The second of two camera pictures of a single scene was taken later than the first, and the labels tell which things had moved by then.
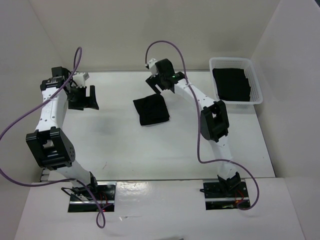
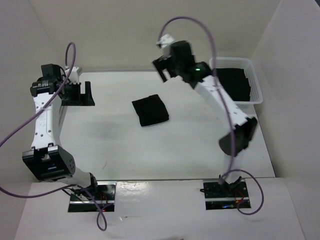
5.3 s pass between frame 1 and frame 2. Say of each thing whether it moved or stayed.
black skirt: stayed
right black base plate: stayed
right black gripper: moved
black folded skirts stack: stayed
